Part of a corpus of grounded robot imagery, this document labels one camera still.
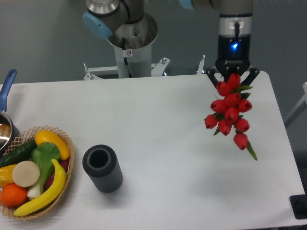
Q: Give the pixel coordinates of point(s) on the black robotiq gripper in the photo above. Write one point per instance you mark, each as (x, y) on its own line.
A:
(233, 57)

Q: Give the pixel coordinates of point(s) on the red tulip bouquet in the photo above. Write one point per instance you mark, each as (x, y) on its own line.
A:
(228, 112)

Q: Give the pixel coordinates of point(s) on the dark grey ribbed vase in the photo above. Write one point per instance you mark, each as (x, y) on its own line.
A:
(101, 164)

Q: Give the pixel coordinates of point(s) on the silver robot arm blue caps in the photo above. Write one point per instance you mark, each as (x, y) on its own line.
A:
(104, 17)

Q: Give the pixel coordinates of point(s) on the black device at edge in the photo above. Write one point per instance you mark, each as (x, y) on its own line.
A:
(299, 206)

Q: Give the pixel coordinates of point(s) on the dark red vegetable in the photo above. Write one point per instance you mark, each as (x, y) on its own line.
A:
(65, 166)

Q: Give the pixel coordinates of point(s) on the yellow squash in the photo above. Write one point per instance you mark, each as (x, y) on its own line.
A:
(48, 136)

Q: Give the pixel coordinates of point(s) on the green bok choy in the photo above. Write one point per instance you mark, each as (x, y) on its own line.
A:
(42, 156)

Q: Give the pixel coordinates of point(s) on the yellow banana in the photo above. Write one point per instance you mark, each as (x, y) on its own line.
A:
(48, 196)

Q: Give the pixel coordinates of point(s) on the woven wicker basket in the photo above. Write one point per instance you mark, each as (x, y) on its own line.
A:
(28, 136)

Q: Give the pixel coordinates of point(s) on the green cucumber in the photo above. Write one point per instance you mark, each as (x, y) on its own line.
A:
(19, 154)

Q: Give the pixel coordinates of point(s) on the beige round slice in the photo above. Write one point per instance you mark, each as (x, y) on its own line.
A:
(25, 173)

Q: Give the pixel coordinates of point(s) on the yellow pepper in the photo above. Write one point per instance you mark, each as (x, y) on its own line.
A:
(6, 175)

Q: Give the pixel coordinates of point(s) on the orange fruit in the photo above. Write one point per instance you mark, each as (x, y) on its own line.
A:
(13, 195)

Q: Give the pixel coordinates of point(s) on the white frame at right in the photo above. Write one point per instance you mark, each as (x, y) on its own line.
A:
(297, 109)

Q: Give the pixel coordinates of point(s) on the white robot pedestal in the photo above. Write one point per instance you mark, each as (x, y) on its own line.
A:
(132, 43)

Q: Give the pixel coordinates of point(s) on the white metal mounting frame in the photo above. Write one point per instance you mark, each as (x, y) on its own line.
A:
(157, 70)

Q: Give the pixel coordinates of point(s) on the blue handled saucepan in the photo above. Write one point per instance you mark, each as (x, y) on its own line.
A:
(8, 131)

